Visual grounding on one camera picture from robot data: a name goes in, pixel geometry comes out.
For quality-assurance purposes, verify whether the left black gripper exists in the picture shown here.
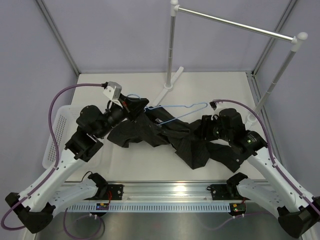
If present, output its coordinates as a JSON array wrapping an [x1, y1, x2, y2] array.
[[95, 94, 149, 139]]

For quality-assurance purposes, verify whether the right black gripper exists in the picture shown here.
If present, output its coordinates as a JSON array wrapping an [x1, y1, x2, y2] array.
[[193, 113, 233, 143]]

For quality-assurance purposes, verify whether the black pinstripe shirt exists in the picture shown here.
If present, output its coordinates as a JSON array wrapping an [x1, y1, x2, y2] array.
[[107, 107, 247, 173]]

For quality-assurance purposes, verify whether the blue wire hanger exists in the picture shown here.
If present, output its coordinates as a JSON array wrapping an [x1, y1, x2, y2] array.
[[126, 93, 210, 126]]

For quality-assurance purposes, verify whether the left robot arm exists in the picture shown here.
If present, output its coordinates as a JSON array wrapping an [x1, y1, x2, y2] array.
[[5, 95, 149, 234]]

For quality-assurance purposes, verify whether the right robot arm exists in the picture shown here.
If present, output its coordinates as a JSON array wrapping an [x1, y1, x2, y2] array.
[[196, 108, 320, 239]]

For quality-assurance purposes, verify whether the white plastic basket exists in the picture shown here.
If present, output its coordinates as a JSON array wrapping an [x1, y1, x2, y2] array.
[[41, 105, 106, 171]]

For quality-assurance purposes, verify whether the metal clothes rack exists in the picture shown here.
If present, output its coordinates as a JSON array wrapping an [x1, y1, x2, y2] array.
[[151, 0, 308, 124]]

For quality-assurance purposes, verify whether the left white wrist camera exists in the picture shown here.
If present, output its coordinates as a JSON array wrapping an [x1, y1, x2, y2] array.
[[102, 81, 122, 106]]

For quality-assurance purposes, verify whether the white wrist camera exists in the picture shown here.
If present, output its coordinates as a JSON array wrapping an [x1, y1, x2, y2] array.
[[209, 99, 225, 112], [102, 81, 122, 106]]

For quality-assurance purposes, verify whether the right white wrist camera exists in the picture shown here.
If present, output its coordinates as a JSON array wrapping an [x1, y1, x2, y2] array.
[[209, 99, 225, 112]]

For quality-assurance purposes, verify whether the right black mount plate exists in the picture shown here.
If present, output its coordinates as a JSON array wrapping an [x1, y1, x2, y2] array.
[[206, 183, 249, 201]]

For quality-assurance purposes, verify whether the black mount plate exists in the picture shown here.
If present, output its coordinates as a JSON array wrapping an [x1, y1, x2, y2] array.
[[206, 183, 249, 201], [95, 184, 124, 201]]

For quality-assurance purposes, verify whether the white slotted cable duct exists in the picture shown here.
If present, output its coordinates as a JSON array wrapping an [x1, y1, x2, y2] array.
[[67, 202, 231, 213]]

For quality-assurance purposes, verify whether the aluminium rail base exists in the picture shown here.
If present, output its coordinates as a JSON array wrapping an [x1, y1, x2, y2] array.
[[53, 180, 276, 203]]

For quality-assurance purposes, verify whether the left black mount plate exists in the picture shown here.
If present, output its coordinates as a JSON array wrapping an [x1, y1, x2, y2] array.
[[95, 184, 124, 201]]

